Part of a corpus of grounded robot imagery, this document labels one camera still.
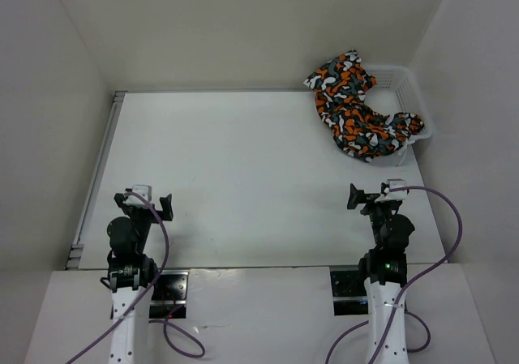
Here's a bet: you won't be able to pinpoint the orange black camouflage shorts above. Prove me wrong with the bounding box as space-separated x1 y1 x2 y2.
303 49 426 163

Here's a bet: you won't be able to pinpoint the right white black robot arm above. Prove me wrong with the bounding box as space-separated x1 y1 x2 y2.
347 179 415 363

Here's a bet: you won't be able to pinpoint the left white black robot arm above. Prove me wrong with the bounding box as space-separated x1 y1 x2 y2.
106 185 174 363

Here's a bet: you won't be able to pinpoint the white perforated plastic basket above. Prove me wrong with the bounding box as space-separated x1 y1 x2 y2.
364 65 435 140

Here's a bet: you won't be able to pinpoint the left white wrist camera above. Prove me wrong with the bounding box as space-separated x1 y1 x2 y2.
123 184 152 208

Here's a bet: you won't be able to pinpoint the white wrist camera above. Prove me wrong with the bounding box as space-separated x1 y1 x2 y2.
123 184 152 208
377 179 409 203

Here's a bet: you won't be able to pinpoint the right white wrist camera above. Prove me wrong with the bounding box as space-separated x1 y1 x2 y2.
377 179 409 203

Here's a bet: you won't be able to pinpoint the aluminium table edge rail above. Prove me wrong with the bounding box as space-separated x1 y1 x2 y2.
64 91 127 270

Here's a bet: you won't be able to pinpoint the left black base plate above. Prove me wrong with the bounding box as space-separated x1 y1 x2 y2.
149 271 189 319

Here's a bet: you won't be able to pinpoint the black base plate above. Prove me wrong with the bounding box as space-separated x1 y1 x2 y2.
149 271 189 319
330 269 368 316

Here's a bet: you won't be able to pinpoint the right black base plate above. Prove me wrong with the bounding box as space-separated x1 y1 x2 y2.
330 269 368 316

